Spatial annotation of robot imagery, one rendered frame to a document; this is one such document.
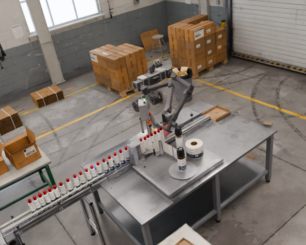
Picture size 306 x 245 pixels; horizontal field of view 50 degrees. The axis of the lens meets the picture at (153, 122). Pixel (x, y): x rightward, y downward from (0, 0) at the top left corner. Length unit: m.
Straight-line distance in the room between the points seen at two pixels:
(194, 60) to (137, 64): 1.28
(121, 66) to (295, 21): 3.71
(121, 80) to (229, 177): 3.70
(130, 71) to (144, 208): 4.49
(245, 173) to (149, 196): 1.60
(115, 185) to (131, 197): 0.28
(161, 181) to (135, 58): 4.32
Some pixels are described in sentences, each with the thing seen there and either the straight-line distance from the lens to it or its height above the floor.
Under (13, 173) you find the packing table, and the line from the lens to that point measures 4.54.
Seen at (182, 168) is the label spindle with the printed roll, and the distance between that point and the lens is 3.55.
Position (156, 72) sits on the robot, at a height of 1.53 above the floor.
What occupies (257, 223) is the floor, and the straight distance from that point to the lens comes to 4.27.
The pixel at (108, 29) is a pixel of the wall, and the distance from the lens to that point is 9.51.
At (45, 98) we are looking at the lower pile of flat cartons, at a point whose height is 0.17.
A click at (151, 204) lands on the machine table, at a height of 0.83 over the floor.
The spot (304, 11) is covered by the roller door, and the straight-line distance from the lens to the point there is 7.45.
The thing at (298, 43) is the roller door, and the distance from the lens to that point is 7.67.
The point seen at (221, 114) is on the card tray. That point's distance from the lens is 4.63.
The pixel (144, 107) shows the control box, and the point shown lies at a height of 1.45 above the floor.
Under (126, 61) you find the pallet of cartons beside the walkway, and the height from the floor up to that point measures 0.76.
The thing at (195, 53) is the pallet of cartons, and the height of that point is 0.61.
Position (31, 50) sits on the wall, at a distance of 8.73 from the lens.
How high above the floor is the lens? 3.20
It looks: 31 degrees down
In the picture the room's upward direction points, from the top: 9 degrees counter-clockwise
